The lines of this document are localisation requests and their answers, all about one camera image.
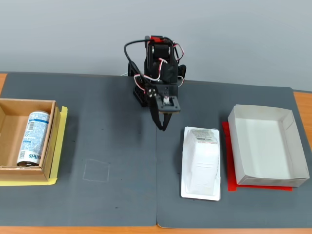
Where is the white cardboard box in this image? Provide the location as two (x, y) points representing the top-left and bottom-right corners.
(228, 104), (311, 188)

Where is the dark grey table mat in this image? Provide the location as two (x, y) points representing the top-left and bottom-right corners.
(156, 80), (312, 230)
(0, 72), (159, 227)

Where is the yellow paper sheet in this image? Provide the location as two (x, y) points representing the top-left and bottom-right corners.
(0, 106), (69, 187)

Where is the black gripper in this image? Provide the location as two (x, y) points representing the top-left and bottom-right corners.
(145, 84), (179, 132)

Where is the red white servo wire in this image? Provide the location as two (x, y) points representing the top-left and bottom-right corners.
(172, 43), (186, 62)
(133, 58), (169, 95)

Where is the brown cardboard box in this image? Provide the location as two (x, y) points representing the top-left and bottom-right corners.
(0, 98), (61, 183)

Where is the red paper sheet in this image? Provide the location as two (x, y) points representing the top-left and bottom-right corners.
(221, 121), (293, 193)

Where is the white plastic tray package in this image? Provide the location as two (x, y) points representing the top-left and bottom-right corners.
(180, 126), (222, 202)

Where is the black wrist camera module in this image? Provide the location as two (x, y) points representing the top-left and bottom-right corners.
(156, 96), (181, 115)

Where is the white blue drink can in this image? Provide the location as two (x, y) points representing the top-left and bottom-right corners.
(16, 111), (51, 168)

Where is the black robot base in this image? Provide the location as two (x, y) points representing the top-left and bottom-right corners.
(128, 62), (187, 108)

